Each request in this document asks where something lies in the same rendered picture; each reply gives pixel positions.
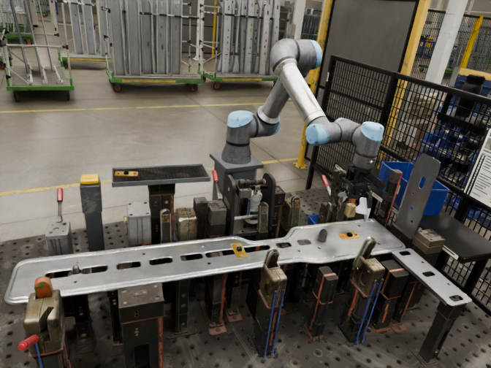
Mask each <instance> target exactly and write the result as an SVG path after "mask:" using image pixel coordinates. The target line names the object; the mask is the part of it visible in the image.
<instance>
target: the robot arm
mask: <svg viewBox="0 0 491 368"><path fill-rule="evenodd" d="M321 59H322V54H321V47H320V45H319V43H318V42H316V41H314V40H309V39H288V38H286V39H281V40H279V41H278V42H276V43H275V44H274V46H273V48H272V50H271V51H270V66H271V69H272V71H273V73H274V75H275V76H276V77H278V80H277V82H276V83H275V85H274V87H273V89H272V91H271V92H270V95H269V96H268V98H267V101H266V102H265V103H264V106H261V107H259V109H258V110H257V112H256V113H255V114H252V113H251V112H249V111H245V110H244V111H242V110H240V111H235V112H232V113H230V114H229V116H228V121H227V139H226V144H225V146H224V149H223V151H222V153H221V159H222V160H223V161H225V162H227V163H230V164H248V163H250V162H251V157H252V156H251V149H250V146H249V145H250V138H256V137H269V136H272V135H274V134H276V133H277V132H278V130H279V128H280V125H279V124H280V123H281V121H280V116H279V114H280V112H281V110H282V109H283V107H284V105H285V104H286V102H287V101H288V99H289V97H291V99H292V101H293V103H294V105H295V107H296V108H297V110H298V112H299V114H300V115H301V117H302V119H303V121H304V122H305V125H306V126H307V129H306V131H305V135H306V140H307V141H308V143H309V144H310V145H315V146H318V145H328V144H333V143H339V142H349V143H351V144H353V145H356V146H357V148H356V151H355V154H354V160H353V165H348V169H347V172H346V177H342V180H341V184H340V190H345V191H344V192H342V193H339V194H338V196H342V197H343V203H344V202H347V201H348V200H349V199H358V198H359V197H361V198H360V199H359V205H358V206H357V207H356V209H355V210H356V213H359V214H363V215H364V220H365V223H366V222H367V221H368V217H369V214H370V208H371V206H372V194H371V191H370V183H369V182H370V181H371V182H372V183H373V184H374V186H375V187H377V188H378V189H381V190H384V189H385V187H386V186H387V185H386V184H385V182H384V181H383V180H382V179H380V178H377V177H376V176H374V175H373V174H371V172H372V171H373V167H374V166H375V162H376V158H377V155H378V150H379V147H380V144H381V141H382V139H383V137H382V136H383V133H384V127H383V126H382V125H381V124H379V123H374V122H364V123H363V124H362V125H360V124H358V123H355V122H353V121H351V120H349V119H345V118H338V119H337V120H335V122H332V123H330V122H329V121H328V119H327V117H326V115H325V114H324V112H323V111H322V109H321V107H320V106H319V103H318V102H317V100H316V99H315V97H314V95H313V94H312V92H311V90H310V88H309V87H308V85H307V83H306V82H305V80H304V78H305V77H306V76H307V74H308V73H309V71H310V70H314V69H317V68H318V67H319V65H320V63H321ZM365 177H366V178H367V179H368V180H369V181H368V180H367V179H365ZM343 181H346V183H345V186H343V187H341V186H342V182H343ZM362 196H364V198H363V197H362Z"/></svg>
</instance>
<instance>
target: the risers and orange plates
mask: <svg viewBox="0 0 491 368"><path fill-rule="evenodd" d="M305 265H306V263H302V262H299V263H295V267H294V269H293V270H292V277H291V281H290V286H289V292H288V297H289V299H290V301H291V302H292V304H296V303H299V300H300V292H301V288H302V282H303V278H304V274H305ZM261 276H262V275H261V269H252V270H251V276H250V277H249V282H248V293H247V296H246V300H245V303H246V304H247V306H248V309H249V311H250V313H251V315H252V318H253V320H254V321H255V317H256V316H257V312H258V307H259V301H260V295H259V292H258V290H259V288H260V283H261Z"/></svg>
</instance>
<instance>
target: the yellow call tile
mask: <svg viewBox="0 0 491 368"><path fill-rule="evenodd" d="M98 182H99V175H98V174H94V175H81V179H80V184H92V183H98Z"/></svg>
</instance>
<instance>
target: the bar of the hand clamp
mask: <svg viewBox="0 0 491 368"><path fill-rule="evenodd" d="M342 177H346V174H345V173H343V171H342V170H341V169H339V170H333V176H332V187H331V192H330V203H331V204H332V209H331V211H332V210H333V204H334V200H335V203H336V204H337V206H336V207H334V208H335V209H336V210H338V208H339V202H340V196H338V194H339V193H340V192H341V190H340V184H341V180H342Z"/></svg>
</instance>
